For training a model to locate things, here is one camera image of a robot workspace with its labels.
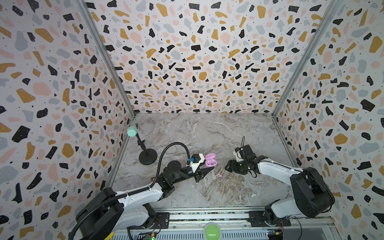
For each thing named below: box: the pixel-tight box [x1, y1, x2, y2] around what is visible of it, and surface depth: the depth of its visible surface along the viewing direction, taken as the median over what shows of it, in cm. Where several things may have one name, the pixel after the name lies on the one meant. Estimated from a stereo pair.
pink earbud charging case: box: [204, 153, 218, 168], surface depth 72 cm
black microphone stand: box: [136, 133, 158, 166], surface depth 96 cm
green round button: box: [205, 224, 221, 240], surface depth 72 cm
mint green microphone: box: [127, 120, 138, 138], surface depth 69 cm
